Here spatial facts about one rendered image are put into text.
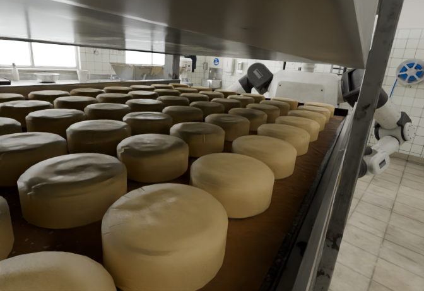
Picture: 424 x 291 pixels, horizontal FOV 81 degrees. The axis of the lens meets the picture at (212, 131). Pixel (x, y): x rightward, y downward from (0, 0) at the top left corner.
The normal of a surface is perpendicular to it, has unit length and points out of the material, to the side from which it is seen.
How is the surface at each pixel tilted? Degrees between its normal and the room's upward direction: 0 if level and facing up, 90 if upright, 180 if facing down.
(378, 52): 90
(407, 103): 90
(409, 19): 90
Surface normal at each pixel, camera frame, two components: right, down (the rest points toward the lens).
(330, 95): 0.24, 0.21
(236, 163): 0.07, -0.96
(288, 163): 0.56, 0.27
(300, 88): -0.51, 0.22
